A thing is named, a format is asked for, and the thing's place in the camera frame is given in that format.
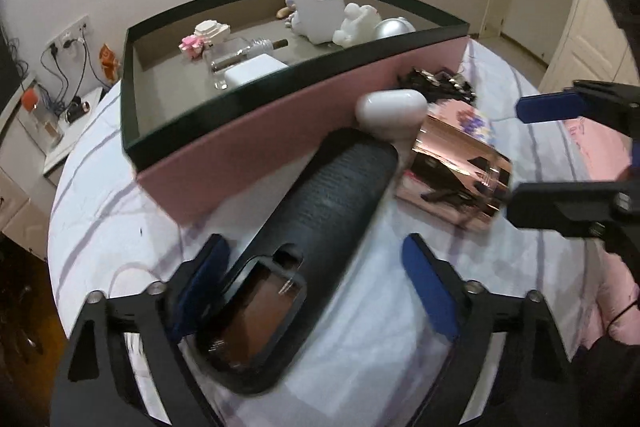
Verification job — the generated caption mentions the white silver round figurine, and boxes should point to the white silver round figurine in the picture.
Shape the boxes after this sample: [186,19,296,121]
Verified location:
[332,3,416,49]

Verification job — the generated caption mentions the low dark-top cabinet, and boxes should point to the low dark-top cabinet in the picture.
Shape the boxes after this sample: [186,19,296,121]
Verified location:
[42,88,105,185]

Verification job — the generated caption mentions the white earbuds case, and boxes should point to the white earbuds case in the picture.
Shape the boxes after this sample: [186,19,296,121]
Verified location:
[355,89,428,141]

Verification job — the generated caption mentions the clear glass bottle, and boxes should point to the clear glass bottle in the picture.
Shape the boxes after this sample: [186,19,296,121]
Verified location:
[203,38,288,91]

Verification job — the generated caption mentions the white ceramic cup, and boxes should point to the white ceramic cup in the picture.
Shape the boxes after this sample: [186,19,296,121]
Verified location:
[291,0,345,44]

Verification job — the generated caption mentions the pink white brick toy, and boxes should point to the pink white brick toy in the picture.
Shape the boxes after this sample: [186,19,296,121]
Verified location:
[179,20,231,60]

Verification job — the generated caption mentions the orange snack bag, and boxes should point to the orange snack bag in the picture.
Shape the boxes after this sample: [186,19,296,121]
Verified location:
[99,43,119,84]

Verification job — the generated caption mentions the white desk with drawers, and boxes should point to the white desk with drawers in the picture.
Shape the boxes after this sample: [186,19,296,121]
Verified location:
[1,75,55,261]

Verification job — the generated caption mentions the pink box with black rim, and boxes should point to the pink box with black rim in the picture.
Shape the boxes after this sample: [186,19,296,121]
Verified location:
[120,0,469,225]

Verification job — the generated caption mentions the clear bottle with orange cap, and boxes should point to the clear bottle with orange cap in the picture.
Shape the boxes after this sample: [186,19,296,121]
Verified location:
[21,88,64,154]

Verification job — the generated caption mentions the wall power outlet strip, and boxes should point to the wall power outlet strip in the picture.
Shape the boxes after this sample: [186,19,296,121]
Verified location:
[46,14,92,50]

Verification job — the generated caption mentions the rose gold metallic box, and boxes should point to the rose gold metallic box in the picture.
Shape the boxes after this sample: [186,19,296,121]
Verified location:
[396,116,512,232]

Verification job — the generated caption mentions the black flower hair clip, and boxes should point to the black flower hair clip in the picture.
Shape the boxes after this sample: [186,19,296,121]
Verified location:
[397,68,476,105]

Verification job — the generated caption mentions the pink bedsheet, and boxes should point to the pink bedsheet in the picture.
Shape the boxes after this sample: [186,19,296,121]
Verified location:
[565,117,639,347]

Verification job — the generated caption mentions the white tablecloth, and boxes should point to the white tablecloth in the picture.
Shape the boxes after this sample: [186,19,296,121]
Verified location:
[46,38,632,427]

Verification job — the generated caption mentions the white power adapter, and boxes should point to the white power adapter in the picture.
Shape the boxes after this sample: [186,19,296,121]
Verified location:
[224,54,288,88]

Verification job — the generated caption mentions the black remote control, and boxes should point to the black remote control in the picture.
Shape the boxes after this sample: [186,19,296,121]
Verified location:
[194,128,398,395]

